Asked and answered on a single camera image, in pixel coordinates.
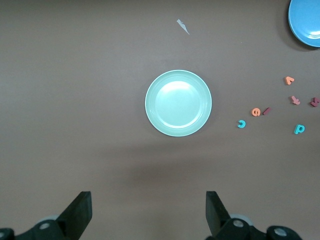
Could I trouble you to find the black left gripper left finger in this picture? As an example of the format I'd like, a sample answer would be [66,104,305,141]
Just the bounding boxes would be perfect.
[0,191,93,240]

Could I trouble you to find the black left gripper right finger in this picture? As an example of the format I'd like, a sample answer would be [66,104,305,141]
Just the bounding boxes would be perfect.
[206,191,303,240]

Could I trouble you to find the light green plate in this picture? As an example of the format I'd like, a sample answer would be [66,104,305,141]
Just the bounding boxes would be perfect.
[144,69,213,138]

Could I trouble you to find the blue plate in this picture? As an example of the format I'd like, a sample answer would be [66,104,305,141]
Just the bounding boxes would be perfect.
[287,0,320,48]

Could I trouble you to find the brown table mat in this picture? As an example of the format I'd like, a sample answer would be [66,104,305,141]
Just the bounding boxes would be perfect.
[0,0,320,240]

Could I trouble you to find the white paper scrap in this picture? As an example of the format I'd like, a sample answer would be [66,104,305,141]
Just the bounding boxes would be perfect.
[176,18,191,36]

